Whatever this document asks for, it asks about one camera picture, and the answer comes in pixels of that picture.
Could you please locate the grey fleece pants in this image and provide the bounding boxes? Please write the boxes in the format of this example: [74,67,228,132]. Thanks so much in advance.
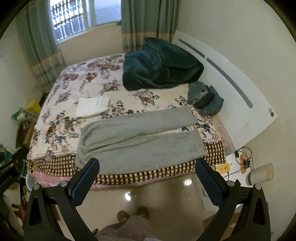
[74,106,207,175]

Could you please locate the blue grey clothing pile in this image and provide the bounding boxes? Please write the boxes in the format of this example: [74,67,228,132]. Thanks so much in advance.
[187,81,224,115]

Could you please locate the pink mattress sheet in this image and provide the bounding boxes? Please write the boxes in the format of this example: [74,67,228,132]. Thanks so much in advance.
[31,170,112,191]

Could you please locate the white cylindrical container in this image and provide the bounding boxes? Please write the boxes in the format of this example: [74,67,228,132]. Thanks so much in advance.
[246,163,274,186]

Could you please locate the white bedside table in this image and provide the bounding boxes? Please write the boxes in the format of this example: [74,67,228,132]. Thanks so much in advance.
[208,152,254,212]

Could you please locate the yellow power strip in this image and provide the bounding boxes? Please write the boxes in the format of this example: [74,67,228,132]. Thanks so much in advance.
[215,163,230,175]

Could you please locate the person's grey trouser legs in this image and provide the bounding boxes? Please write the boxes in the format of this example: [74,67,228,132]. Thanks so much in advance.
[92,206,159,241]

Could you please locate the white bed headboard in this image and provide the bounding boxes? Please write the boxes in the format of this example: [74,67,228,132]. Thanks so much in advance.
[173,31,277,150]

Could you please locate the yellow box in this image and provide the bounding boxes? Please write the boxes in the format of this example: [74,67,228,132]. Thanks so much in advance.
[25,100,42,115]

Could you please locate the white folded cloth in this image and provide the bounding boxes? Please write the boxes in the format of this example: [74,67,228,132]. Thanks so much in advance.
[76,97,110,118]

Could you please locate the floral bed blanket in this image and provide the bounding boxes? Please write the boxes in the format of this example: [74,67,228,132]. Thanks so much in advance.
[27,54,226,189]

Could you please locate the left green curtain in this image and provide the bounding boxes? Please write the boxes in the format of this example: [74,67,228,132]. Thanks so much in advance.
[16,1,66,93]

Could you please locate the green curtain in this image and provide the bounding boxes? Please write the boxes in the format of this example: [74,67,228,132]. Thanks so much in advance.
[16,1,66,93]
[121,0,179,53]

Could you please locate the dark green plush blanket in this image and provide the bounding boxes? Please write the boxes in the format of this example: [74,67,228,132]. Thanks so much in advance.
[122,37,204,91]

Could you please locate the barred window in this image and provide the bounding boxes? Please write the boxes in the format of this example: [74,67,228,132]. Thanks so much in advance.
[50,0,121,42]

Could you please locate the right green curtain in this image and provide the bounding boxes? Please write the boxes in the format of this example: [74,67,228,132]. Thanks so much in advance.
[121,0,179,53]

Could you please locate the black cable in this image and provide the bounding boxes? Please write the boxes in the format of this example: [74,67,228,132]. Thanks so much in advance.
[223,146,254,182]

